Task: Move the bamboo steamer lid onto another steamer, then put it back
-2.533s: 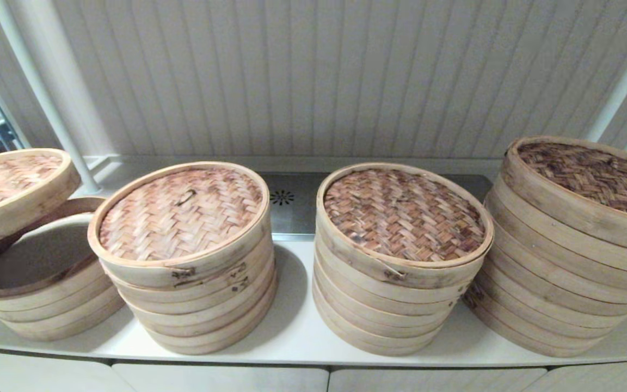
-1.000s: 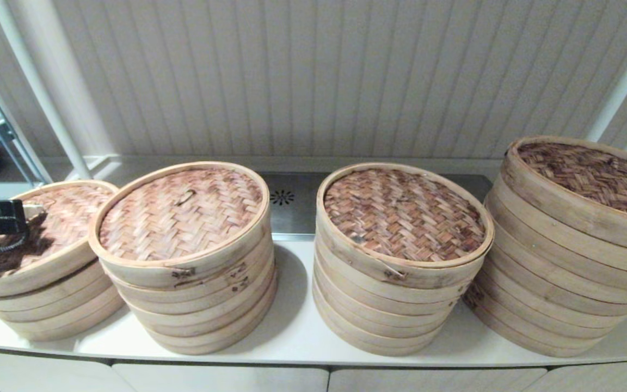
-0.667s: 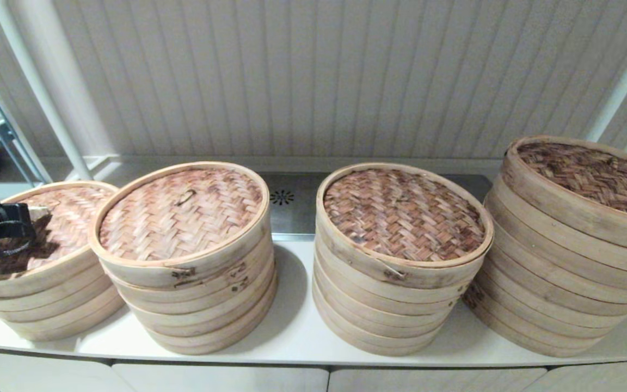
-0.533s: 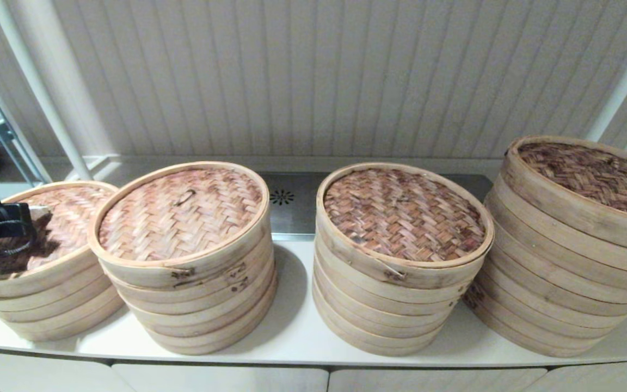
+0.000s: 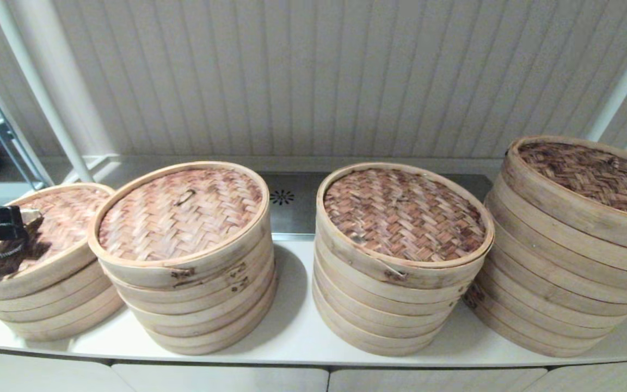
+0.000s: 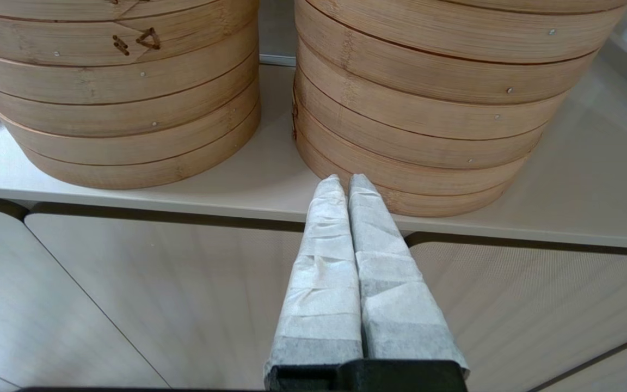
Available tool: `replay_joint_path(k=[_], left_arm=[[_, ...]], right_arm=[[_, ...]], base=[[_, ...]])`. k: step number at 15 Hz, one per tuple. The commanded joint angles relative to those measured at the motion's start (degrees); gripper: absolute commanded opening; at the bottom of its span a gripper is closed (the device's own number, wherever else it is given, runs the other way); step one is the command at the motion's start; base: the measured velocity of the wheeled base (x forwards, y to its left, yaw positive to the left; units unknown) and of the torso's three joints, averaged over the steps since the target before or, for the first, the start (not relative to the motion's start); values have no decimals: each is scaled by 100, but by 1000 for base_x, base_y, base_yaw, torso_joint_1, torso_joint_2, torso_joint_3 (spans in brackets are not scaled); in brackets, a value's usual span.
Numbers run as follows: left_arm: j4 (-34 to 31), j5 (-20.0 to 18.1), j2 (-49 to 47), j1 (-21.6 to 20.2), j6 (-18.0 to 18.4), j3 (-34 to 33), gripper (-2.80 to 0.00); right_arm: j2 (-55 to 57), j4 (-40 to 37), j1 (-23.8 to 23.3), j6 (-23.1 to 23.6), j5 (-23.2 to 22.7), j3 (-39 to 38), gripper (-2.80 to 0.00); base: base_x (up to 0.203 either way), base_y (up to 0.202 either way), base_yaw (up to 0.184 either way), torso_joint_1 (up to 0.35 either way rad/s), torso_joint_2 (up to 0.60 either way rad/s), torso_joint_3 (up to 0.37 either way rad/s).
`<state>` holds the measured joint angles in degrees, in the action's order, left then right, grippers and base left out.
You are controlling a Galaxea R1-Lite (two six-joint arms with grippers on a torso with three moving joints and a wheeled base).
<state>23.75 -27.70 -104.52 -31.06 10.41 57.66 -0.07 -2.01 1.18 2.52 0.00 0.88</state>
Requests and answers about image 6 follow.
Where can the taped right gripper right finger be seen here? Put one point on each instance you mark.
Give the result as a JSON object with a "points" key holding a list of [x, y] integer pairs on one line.
{"points": [[395, 305]]}

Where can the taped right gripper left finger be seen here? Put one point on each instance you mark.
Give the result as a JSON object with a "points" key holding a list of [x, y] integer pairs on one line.
{"points": [[324, 294]]}

